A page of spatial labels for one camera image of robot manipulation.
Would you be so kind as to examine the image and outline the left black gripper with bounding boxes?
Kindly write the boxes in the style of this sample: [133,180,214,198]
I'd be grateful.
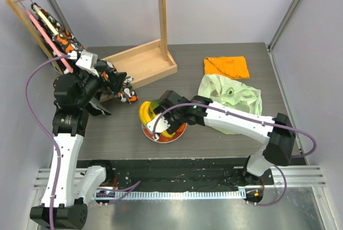
[75,65,126,108]

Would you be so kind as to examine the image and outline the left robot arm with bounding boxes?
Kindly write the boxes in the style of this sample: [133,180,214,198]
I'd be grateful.
[30,72,126,229]

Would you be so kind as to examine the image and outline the fake yellow bananas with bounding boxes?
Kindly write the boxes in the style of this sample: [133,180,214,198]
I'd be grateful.
[161,131,176,138]
[139,101,155,126]

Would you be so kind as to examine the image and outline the orange folded cloth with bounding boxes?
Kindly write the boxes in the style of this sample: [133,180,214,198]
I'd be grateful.
[204,56,250,79]

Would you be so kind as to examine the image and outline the fake green fruit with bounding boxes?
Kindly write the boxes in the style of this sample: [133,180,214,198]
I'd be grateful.
[149,100,163,114]

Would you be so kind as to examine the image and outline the aluminium frame rail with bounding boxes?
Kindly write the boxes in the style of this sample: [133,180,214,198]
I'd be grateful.
[47,0,71,30]

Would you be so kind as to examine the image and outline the cream clothes hanger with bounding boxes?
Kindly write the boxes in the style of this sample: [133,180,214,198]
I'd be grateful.
[33,4,58,36]

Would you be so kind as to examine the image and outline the orange patterned garment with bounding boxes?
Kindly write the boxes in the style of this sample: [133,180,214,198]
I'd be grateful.
[31,3,138,103]

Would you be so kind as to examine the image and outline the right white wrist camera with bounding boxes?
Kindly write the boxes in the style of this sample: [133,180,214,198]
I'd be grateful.
[145,116,169,140]

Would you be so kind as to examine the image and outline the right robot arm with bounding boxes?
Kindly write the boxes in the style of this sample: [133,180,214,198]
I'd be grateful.
[153,90,295,186]

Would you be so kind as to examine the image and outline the red and teal plate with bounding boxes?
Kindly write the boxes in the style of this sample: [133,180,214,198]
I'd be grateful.
[141,123,187,144]

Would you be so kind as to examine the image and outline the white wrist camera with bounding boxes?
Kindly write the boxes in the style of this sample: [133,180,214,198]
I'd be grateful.
[76,51,99,77]
[145,116,169,140]

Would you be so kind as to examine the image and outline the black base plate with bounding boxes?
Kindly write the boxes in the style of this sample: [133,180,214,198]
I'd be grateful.
[77,158,289,192]

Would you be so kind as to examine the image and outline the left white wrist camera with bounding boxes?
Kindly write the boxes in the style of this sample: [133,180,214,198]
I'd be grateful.
[76,51,99,77]

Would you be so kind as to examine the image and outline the wooden clothes rack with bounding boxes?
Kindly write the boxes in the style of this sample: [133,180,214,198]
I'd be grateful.
[1,0,177,90]

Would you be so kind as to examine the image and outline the zebra print garment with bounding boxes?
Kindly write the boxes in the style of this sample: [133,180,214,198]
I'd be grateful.
[89,97,111,116]

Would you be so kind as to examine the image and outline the slotted cable duct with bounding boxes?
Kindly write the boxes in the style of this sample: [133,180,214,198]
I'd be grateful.
[94,189,246,202]

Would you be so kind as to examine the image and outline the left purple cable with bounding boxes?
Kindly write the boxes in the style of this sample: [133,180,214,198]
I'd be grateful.
[25,55,141,230]

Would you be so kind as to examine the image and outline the pink clothes hanger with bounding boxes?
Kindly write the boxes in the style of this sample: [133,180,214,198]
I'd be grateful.
[26,9,73,73]

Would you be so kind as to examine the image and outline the pale yellow plastic bag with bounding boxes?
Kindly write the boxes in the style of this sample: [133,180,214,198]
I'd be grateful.
[197,73,263,136]

